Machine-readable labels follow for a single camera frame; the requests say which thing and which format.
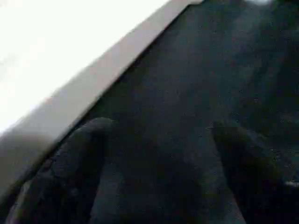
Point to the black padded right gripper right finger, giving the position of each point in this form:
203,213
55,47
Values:
254,177

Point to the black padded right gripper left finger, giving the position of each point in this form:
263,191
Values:
60,177

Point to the white plastic table top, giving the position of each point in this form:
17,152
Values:
58,58

